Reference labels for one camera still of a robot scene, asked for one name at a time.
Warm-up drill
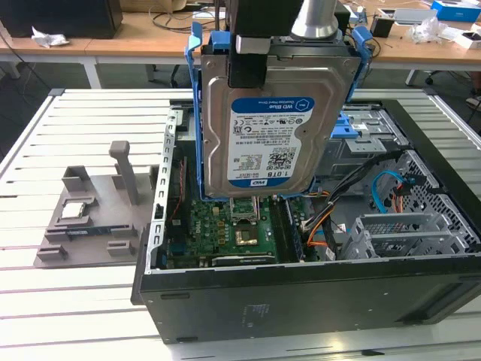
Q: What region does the CPU socket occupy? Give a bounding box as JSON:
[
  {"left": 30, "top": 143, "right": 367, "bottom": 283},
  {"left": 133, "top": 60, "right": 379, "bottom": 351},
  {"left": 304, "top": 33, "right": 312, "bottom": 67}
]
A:
[{"left": 232, "top": 224, "right": 261, "bottom": 248}]

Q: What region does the white box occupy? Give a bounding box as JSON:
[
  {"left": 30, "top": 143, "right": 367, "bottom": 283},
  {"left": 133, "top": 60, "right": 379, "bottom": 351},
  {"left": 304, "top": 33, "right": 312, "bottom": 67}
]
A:
[{"left": 449, "top": 29, "right": 481, "bottom": 50}]

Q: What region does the grey parts rack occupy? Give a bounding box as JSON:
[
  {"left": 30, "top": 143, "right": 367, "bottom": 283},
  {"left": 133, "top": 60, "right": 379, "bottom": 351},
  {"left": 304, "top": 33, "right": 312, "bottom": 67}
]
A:
[{"left": 33, "top": 141, "right": 159, "bottom": 268}]

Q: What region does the orange wire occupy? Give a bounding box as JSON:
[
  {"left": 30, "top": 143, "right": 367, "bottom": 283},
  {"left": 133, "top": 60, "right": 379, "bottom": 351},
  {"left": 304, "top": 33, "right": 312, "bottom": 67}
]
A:
[{"left": 306, "top": 216, "right": 337, "bottom": 248}]

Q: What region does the black case fan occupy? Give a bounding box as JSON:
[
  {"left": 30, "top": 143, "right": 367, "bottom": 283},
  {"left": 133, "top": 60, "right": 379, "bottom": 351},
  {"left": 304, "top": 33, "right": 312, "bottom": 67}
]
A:
[{"left": 167, "top": 156, "right": 191, "bottom": 241}]

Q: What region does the black PC case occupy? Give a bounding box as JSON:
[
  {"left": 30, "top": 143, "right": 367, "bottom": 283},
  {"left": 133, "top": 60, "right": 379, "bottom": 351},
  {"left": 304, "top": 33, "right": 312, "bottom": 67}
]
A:
[{"left": 129, "top": 98, "right": 481, "bottom": 345}]

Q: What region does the grey optical drive bay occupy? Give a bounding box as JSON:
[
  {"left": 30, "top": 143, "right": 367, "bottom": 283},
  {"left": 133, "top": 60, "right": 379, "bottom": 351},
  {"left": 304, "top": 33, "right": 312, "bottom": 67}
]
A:
[{"left": 321, "top": 107, "right": 409, "bottom": 180}]

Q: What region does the hard disk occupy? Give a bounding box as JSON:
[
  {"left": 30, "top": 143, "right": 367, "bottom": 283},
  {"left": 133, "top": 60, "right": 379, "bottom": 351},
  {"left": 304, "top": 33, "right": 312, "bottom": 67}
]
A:
[{"left": 183, "top": 20, "right": 374, "bottom": 205}]

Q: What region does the blue SATA wire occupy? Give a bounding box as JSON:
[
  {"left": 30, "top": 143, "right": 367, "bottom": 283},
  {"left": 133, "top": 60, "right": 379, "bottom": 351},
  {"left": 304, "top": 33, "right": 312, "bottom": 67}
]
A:
[{"left": 371, "top": 171, "right": 406, "bottom": 215}]

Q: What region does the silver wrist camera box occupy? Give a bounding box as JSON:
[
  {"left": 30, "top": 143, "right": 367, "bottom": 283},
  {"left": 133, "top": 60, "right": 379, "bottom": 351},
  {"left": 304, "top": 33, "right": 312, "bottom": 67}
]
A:
[{"left": 234, "top": 35, "right": 271, "bottom": 56}]

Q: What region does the black speaker box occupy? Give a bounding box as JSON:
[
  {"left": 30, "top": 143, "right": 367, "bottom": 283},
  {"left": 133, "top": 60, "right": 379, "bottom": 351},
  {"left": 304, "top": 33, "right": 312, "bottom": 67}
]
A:
[{"left": 334, "top": 9, "right": 352, "bottom": 42}]

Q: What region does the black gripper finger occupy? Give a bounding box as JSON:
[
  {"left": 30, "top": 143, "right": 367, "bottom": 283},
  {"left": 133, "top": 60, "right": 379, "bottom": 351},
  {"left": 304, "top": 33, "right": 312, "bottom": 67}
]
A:
[{"left": 227, "top": 52, "right": 269, "bottom": 89}]

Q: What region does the wooden desk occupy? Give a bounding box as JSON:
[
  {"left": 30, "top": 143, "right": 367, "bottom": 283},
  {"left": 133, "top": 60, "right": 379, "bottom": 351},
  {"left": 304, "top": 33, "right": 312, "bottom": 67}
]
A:
[{"left": 0, "top": 0, "right": 481, "bottom": 89}]

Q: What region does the installed RAM stick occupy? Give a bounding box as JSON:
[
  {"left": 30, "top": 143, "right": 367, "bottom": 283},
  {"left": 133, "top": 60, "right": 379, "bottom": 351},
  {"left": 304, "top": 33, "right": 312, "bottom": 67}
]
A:
[{"left": 284, "top": 199, "right": 305, "bottom": 261}]

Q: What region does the RAM slot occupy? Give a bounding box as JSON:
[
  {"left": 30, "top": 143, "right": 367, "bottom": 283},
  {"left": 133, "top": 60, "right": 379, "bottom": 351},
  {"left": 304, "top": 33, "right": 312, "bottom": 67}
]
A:
[{"left": 270, "top": 198, "right": 293, "bottom": 264}]

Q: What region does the dark RAM stick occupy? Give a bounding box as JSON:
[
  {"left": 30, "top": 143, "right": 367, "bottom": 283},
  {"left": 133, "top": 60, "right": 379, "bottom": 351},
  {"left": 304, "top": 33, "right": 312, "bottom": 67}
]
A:
[{"left": 66, "top": 225, "right": 129, "bottom": 236}]

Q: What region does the metal socket cover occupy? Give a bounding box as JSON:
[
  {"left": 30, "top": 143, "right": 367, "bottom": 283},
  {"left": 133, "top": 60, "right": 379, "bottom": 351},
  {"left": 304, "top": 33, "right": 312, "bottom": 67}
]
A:
[{"left": 228, "top": 197, "right": 261, "bottom": 225}]

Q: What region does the grey disk bay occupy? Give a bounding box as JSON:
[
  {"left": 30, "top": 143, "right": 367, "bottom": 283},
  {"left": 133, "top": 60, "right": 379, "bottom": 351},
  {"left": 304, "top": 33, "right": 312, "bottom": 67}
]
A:
[{"left": 340, "top": 212, "right": 470, "bottom": 260}]

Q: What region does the crumpled clear plastic bag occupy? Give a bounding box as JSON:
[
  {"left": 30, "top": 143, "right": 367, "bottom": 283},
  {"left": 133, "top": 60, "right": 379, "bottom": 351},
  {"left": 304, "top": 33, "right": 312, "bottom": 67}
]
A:
[{"left": 407, "top": 17, "right": 450, "bottom": 45}]

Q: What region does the grey flat tray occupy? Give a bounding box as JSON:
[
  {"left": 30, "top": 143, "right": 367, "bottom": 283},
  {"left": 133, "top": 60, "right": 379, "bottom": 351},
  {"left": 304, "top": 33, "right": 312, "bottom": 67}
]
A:
[{"left": 394, "top": 8, "right": 439, "bottom": 26}]

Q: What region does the blue bay latch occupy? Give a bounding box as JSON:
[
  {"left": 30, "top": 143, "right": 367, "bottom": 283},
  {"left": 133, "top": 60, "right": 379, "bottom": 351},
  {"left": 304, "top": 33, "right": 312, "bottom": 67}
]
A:
[{"left": 333, "top": 111, "right": 358, "bottom": 139}]

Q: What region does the red and black fan wire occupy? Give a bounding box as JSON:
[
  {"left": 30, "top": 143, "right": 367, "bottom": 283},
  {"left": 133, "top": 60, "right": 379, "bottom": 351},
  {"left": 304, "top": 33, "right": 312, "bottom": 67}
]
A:
[{"left": 168, "top": 157, "right": 188, "bottom": 223}]

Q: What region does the green motherboard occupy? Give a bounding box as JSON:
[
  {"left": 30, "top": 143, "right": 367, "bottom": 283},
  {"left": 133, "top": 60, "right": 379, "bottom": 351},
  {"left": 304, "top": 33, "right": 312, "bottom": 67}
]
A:
[{"left": 165, "top": 197, "right": 320, "bottom": 270}]

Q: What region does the crumpled white paper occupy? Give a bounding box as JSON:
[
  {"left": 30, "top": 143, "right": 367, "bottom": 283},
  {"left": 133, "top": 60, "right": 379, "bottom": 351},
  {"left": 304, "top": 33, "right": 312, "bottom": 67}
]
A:
[{"left": 32, "top": 25, "right": 71, "bottom": 49}]

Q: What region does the small black box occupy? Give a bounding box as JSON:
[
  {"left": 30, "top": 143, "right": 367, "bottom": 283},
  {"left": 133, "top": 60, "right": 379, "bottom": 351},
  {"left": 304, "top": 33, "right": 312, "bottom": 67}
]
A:
[{"left": 370, "top": 17, "right": 395, "bottom": 38}]

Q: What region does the black graphics card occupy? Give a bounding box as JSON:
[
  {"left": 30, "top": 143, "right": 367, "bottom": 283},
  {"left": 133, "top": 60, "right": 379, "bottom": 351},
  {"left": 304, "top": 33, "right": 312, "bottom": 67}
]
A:
[{"left": 212, "top": 253, "right": 277, "bottom": 268}]

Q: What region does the black cable bundle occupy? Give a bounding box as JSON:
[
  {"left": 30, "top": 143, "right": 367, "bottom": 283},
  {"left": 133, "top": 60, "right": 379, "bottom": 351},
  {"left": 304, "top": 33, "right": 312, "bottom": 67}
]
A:
[{"left": 300, "top": 149, "right": 409, "bottom": 231}]

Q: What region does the silver CPU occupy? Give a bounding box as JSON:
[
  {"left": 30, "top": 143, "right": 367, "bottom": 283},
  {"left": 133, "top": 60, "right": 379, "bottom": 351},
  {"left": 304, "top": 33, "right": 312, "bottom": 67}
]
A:
[{"left": 61, "top": 202, "right": 89, "bottom": 220}]

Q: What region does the blue cardboard box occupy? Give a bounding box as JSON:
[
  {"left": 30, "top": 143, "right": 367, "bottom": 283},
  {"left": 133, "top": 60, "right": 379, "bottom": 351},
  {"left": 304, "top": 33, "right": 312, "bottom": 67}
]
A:
[{"left": 430, "top": 0, "right": 481, "bottom": 22}]

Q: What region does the large black box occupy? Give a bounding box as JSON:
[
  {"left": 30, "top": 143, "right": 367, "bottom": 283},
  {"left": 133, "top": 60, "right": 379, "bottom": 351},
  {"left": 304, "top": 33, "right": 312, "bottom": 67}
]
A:
[{"left": 0, "top": 0, "right": 123, "bottom": 40}]

